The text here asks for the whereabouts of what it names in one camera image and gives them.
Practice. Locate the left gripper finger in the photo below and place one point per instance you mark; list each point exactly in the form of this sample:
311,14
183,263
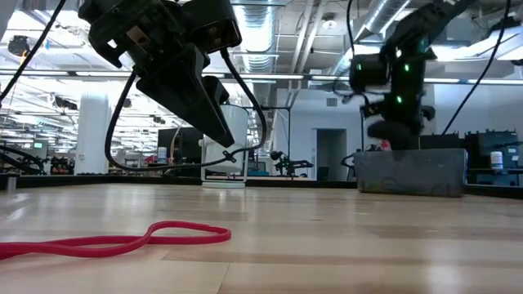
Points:
218,90
184,90

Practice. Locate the black background robot arm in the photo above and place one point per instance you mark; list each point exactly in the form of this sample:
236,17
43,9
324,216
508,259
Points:
286,163

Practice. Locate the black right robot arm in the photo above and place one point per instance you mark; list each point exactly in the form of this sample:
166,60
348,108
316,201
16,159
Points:
408,81

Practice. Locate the grey plastic bin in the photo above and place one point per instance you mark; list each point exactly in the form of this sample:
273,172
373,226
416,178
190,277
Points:
408,173

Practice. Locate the white cylindrical container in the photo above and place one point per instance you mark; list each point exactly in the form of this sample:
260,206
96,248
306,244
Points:
241,118

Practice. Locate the long light bar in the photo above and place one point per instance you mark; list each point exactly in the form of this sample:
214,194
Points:
265,77

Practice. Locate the black computer monitor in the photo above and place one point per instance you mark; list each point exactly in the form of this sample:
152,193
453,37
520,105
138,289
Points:
184,143

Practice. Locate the white bottle blue label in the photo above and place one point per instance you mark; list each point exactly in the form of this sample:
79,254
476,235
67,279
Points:
162,156

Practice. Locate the dark shelf unit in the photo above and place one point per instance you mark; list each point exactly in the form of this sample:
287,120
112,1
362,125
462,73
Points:
482,159

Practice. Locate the white canister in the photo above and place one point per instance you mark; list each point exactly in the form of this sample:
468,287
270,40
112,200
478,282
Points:
497,160

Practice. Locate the white building column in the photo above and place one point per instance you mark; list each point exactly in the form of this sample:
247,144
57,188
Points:
92,134

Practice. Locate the red rubber band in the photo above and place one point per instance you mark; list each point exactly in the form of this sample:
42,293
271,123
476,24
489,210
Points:
226,234

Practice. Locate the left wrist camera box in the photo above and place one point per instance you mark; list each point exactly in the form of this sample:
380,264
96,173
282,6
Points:
216,28

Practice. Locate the black metal stand frame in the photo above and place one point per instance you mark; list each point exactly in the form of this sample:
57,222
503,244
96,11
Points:
282,108

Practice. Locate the silver ventilation duct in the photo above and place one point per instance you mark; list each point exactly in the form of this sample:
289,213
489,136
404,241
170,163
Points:
376,16
261,36

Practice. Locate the black aluminium table frame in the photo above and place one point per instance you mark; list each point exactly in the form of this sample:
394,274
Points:
122,179

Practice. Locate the black ceiling-mounted camera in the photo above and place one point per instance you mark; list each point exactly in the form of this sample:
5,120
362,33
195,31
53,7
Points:
19,45

